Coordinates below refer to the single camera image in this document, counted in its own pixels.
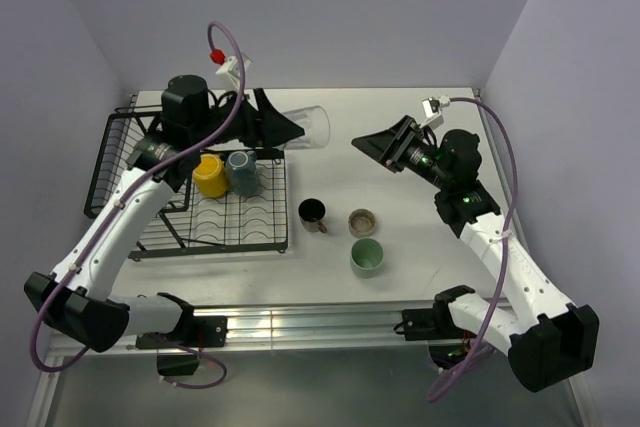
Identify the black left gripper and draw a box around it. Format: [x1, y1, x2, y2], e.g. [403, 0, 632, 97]
[190, 88, 304, 150]

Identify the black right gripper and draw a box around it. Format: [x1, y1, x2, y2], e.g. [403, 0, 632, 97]
[352, 115, 452, 190]

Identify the grey-blue ceramic mug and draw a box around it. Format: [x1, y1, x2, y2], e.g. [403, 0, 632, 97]
[225, 150, 261, 197]

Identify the yellow mug black handle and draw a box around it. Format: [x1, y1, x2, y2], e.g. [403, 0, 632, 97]
[192, 153, 229, 198]

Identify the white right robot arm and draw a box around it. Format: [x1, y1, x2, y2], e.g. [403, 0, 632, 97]
[351, 116, 599, 392]

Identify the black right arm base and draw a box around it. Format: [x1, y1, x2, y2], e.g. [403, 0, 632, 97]
[393, 285, 475, 341]

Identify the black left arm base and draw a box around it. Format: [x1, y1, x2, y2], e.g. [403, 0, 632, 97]
[130, 292, 228, 350]

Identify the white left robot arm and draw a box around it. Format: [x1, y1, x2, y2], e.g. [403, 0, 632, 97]
[24, 75, 305, 352]

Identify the beige speckled cup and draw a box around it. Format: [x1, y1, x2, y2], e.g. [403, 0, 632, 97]
[348, 209, 376, 238]

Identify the brown mug black inside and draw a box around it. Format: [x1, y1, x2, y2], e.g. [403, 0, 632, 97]
[298, 198, 328, 234]

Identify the light green cup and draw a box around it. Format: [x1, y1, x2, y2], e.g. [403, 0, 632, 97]
[350, 238, 384, 278]

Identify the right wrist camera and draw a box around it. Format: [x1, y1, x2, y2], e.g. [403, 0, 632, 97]
[420, 95, 451, 130]

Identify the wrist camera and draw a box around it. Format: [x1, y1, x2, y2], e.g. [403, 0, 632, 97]
[209, 49, 240, 91]
[420, 95, 451, 130]

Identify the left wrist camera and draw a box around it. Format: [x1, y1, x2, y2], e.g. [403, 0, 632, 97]
[209, 49, 240, 91]

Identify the black wire dish rack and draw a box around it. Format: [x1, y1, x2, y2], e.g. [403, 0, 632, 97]
[84, 105, 289, 261]

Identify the aluminium mounting rail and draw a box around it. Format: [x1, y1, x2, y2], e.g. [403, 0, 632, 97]
[47, 302, 521, 358]

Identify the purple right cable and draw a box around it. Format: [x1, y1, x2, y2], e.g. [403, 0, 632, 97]
[426, 96, 516, 404]

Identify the black box under rail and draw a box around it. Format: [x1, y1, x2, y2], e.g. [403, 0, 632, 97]
[156, 354, 200, 378]

